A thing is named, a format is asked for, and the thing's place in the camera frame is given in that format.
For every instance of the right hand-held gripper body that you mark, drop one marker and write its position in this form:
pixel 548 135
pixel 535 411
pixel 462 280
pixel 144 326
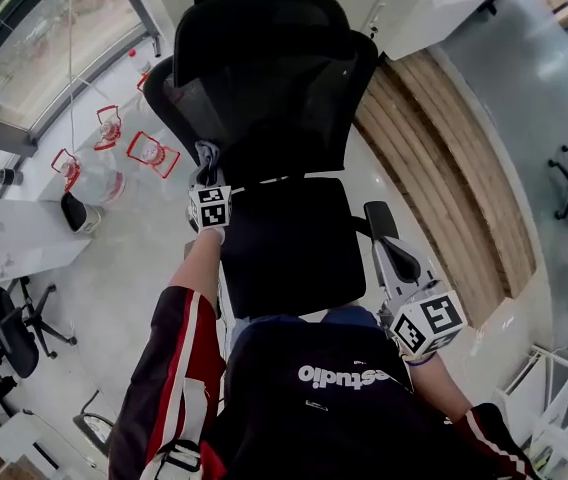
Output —
pixel 429 323

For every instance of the grey-blue cloth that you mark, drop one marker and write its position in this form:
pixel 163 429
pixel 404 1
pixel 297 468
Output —
pixel 208 158

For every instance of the white trash bin black liner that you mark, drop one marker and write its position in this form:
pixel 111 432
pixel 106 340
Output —
pixel 81 213

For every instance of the person's black red shirt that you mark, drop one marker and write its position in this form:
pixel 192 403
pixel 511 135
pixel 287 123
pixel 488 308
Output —
pixel 314 408

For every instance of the white metal rack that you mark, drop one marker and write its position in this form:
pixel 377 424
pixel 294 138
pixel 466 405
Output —
pixel 559 403

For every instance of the tall white box unit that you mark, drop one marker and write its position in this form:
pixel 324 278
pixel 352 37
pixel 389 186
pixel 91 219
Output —
pixel 439 3

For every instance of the white water dispenser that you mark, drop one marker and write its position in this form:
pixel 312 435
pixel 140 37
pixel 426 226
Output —
pixel 24 243

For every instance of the person's blue shorts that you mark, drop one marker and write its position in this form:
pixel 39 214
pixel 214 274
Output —
pixel 351 315

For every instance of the black chair headrest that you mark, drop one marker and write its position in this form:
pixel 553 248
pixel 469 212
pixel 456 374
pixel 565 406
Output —
pixel 264 23

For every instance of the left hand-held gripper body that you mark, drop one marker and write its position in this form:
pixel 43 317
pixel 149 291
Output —
pixel 209 208

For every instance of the wooden slat platform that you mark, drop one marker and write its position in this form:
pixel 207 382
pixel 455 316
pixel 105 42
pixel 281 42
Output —
pixel 444 178

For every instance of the person's left forearm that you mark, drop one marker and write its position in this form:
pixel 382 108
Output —
pixel 196 268

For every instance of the black chair seat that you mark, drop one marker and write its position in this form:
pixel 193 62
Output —
pixel 294 248

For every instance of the dark metal thermos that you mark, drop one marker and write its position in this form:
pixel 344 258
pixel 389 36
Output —
pixel 6 177

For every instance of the black framed window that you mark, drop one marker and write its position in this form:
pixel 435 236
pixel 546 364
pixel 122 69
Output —
pixel 39 58

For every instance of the person's right forearm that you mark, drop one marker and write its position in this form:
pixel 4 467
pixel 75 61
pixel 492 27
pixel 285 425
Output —
pixel 439 388

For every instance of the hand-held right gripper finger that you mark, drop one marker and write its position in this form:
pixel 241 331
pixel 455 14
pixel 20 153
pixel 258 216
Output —
pixel 381 268
pixel 426 275

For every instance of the black chair armrest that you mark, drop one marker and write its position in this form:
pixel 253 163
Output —
pixel 381 218

